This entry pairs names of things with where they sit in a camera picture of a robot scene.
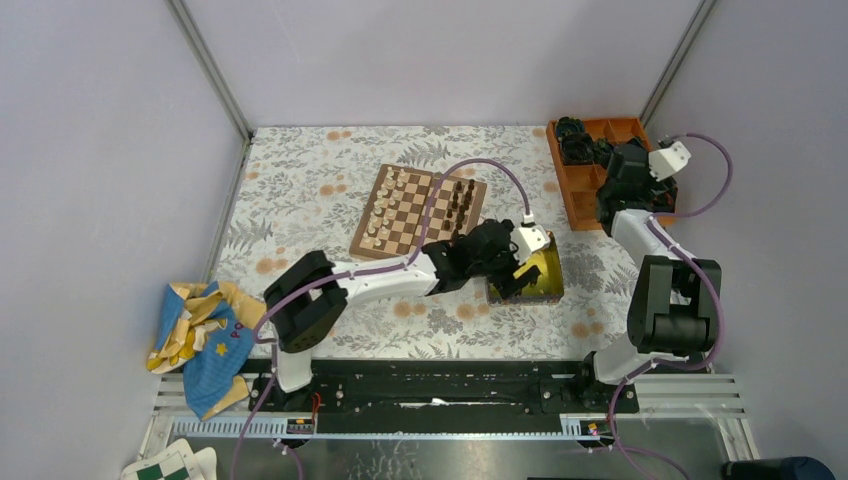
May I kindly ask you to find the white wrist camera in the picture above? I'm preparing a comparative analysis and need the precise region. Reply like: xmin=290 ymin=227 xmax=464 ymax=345
xmin=510 ymin=225 xmax=550 ymax=265
xmin=648 ymin=140 xmax=692 ymax=181

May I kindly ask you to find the wooden chess board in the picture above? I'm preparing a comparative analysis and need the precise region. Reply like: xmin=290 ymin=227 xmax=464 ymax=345
xmin=349 ymin=164 xmax=487 ymax=259

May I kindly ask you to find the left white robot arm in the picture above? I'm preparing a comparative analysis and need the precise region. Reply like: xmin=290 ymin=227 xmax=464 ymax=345
xmin=263 ymin=219 xmax=550 ymax=411

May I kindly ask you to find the yellow tin box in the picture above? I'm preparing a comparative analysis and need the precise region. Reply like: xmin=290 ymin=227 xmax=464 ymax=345
xmin=486 ymin=230 xmax=564 ymax=306

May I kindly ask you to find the black part in tray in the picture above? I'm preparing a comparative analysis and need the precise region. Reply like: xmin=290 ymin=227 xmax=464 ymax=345
xmin=554 ymin=117 xmax=613 ymax=168

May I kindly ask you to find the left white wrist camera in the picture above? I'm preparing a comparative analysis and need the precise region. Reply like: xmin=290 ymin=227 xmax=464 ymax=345
xmin=510 ymin=225 xmax=550 ymax=265

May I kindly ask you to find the orange compartment tray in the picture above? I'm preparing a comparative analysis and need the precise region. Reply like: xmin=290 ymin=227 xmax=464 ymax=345
xmin=546 ymin=117 xmax=652 ymax=231

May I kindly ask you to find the green checkered paper board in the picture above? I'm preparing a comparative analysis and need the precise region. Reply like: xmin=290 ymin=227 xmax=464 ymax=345
xmin=120 ymin=439 xmax=217 ymax=480

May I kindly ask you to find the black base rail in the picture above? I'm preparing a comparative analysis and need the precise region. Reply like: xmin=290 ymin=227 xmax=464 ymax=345
xmin=261 ymin=359 xmax=614 ymax=434

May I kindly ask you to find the black cylinder object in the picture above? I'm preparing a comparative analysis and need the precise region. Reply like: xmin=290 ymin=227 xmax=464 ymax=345
xmin=720 ymin=456 xmax=836 ymax=480

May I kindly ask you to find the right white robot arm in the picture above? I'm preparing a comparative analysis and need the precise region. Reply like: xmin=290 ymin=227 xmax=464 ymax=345
xmin=573 ymin=139 xmax=723 ymax=412

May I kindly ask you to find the floral table cloth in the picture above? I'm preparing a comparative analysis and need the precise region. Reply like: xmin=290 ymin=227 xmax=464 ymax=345
xmin=216 ymin=126 xmax=638 ymax=359

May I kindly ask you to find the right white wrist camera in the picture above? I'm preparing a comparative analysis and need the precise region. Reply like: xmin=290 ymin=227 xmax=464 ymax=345
xmin=648 ymin=140 xmax=692 ymax=181

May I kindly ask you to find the blue yellow cloth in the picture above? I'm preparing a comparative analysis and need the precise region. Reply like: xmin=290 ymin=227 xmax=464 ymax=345
xmin=146 ymin=281 xmax=266 ymax=421

